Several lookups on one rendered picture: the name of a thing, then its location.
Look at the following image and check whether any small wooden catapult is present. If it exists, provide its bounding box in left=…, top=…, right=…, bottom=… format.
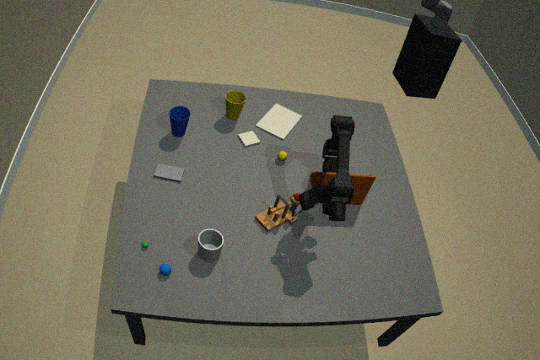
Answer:
left=255, top=194, right=302, bottom=232

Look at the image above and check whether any blue cup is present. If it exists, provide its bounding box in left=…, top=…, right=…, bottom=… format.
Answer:
left=169, top=106, right=191, bottom=137

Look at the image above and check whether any yellow ball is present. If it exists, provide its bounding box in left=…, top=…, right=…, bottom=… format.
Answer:
left=278, top=151, right=288, bottom=161

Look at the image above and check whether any blue ball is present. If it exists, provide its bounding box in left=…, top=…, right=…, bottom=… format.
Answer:
left=159, top=264, right=171, bottom=276

